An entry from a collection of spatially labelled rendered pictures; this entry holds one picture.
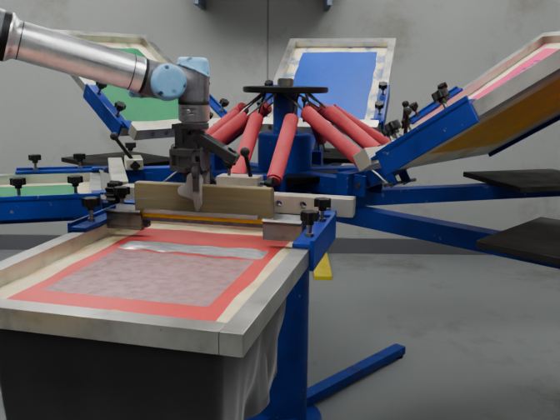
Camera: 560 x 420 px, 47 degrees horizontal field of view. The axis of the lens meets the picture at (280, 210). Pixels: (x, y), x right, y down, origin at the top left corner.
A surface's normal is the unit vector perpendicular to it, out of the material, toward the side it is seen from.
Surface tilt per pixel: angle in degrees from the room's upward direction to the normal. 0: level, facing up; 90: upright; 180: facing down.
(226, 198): 90
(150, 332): 90
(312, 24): 90
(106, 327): 90
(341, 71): 32
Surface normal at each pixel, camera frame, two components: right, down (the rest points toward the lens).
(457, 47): 0.00, 0.21
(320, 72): -0.12, -0.72
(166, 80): 0.40, 0.20
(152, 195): -0.26, 0.19
